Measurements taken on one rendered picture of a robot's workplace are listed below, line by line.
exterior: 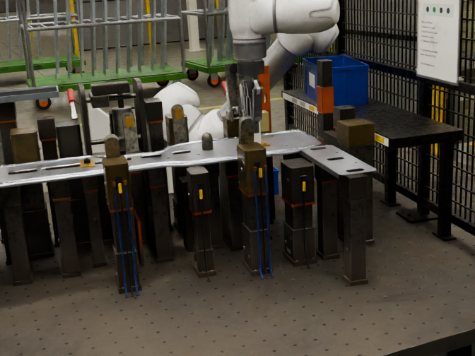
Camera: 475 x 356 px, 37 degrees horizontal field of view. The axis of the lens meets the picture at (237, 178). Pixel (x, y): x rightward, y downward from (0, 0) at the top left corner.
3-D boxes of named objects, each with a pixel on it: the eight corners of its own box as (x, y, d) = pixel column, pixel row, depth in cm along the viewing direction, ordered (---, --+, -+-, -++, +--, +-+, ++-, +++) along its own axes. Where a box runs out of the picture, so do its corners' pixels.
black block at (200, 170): (201, 284, 186) (192, 177, 178) (192, 270, 195) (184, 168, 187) (220, 280, 188) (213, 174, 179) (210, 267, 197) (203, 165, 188)
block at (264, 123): (263, 225, 225) (257, 112, 214) (259, 222, 228) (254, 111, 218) (273, 224, 226) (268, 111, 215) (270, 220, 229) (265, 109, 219)
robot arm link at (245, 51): (260, 35, 197) (261, 57, 198) (228, 38, 195) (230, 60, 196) (270, 38, 188) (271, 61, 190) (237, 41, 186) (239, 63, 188)
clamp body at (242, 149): (254, 282, 185) (247, 154, 176) (241, 265, 196) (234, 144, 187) (277, 278, 187) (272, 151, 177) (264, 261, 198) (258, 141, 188)
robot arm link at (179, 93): (136, 119, 278) (171, 76, 279) (173, 148, 279) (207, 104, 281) (136, 117, 261) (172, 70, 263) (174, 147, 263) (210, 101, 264)
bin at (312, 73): (321, 107, 235) (321, 68, 232) (302, 92, 264) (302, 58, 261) (370, 104, 237) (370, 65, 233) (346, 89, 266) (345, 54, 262)
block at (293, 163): (297, 273, 190) (293, 171, 182) (282, 256, 201) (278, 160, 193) (321, 268, 192) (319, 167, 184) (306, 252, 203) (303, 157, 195)
